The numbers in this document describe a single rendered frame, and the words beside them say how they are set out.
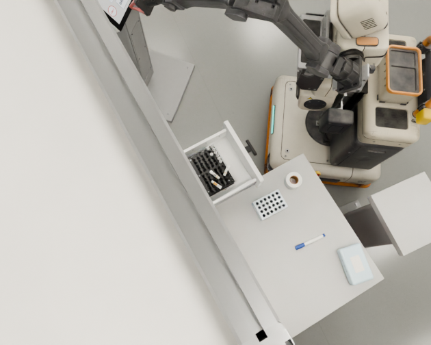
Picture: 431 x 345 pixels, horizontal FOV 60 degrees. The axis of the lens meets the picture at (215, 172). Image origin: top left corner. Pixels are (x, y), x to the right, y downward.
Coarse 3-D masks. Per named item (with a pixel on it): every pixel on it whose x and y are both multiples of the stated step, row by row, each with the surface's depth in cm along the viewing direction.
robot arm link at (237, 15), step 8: (168, 0) 123; (176, 0) 120; (184, 0) 117; (192, 0) 113; (200, 0) 110; (208, 0) 107; (216, 0) 103; (224, 0) 100; (232, 0) 99; (184, 8) 124; (224, 8) 107; (232, 8) 98; (232, 16) 100; (240, 16) 96
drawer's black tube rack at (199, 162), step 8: (200, 152) 149; (192, 160) 148; (200, 160) 148; (208, 160) 151; (216, 160) 148; (200, 168) 147; (208, 168) 150; (216, 168) 147; (224, 168) 150; (200, 176) 146; (208, 176) 147; (224, 176) 150; (208, 184) 146; (224, 184) 146; (232, 184) 149; (208, 192) 145; (216, 192) 148
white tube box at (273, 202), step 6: (276, 192) 158; (264, 198) 155; (270, 198) 155; (276, 198) 155; (282, 198) 156; (252, 204) 156; (258, 204) 156; (264, 204) 155; (270, 204) 155; (276, 204) 158; (282, 204) 155; (258, 210) 154; (264, 210) 154; (270, 210) 154; (276, 210) 155; (264, 216) 156
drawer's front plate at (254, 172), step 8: (224, 128) 154; (232, 128) 149; (232, 136) 149; (232, 144) 156; (240, 144) 147; (240, 152) 149; (248, 160) 146; (248, 168) 150; (256, 168) 145; (256, 176) 145; (256, 184) 152
